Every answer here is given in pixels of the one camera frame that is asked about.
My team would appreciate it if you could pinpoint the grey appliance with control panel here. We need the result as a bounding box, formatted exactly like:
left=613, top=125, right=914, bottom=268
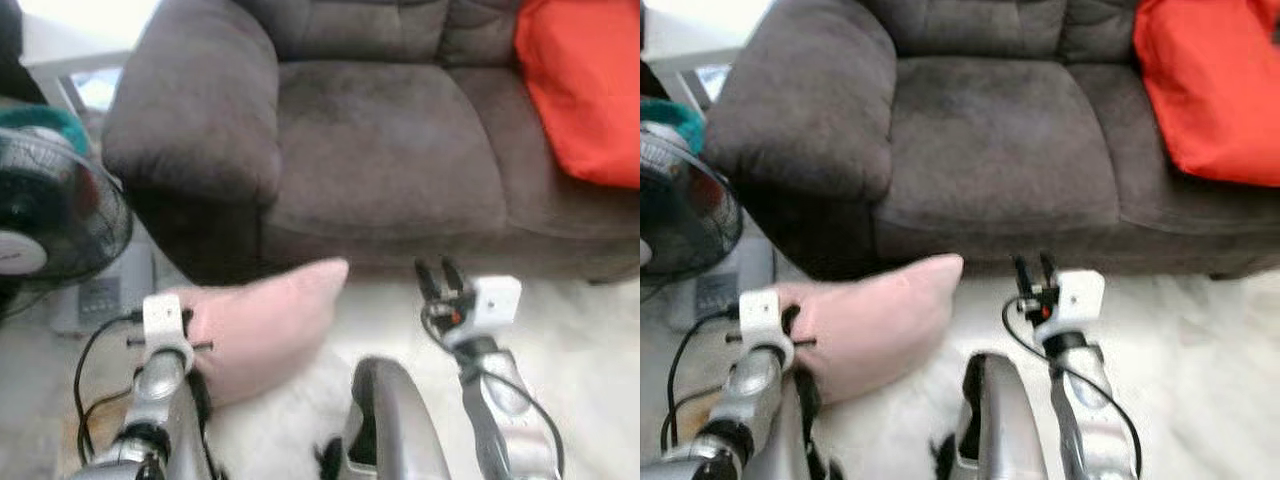
left=50, top=235, right=156, bottom=336
left=665, top=235, right=776, bottom=331

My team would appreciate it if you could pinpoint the pink cat face pillow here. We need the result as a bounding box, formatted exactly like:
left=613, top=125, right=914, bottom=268
left=165, top=258, right=351, bottom=408
left=775, top=253, right=965, bottom=404

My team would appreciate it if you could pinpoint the silver robot leg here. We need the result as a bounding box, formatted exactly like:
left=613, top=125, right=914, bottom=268
left=340, top=355, right=451, bottom=480
left=945, top=352, right=1051, bottom=480

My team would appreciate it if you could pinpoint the black electric fan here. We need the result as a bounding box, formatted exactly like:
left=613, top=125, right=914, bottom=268
left=0, top=125, right=134, bottom=291
left=640, top=120, right=743, bottom=281

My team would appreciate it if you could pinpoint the teal waste basket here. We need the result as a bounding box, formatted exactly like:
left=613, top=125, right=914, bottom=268
left=640, top=97, right=706, bottom=156
left=0, top=103, right=89, bottom=156

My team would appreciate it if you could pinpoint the dark brown fabric sofa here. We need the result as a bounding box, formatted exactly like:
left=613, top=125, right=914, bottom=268
left=703, top=0, right=1280, bottom=281
left=102, top=0, right=641, bottom=286

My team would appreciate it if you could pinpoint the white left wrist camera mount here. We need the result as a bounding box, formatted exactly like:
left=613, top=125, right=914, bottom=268
left=738, top=289, right=793, bottom=366
left=142, top=293, right=196, bottom=371

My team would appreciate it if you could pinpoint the red pillow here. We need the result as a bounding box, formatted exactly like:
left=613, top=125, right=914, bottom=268
left=514, top=0, right=641, bottom=189
left=1133, top=0, right=1280, bottom=188

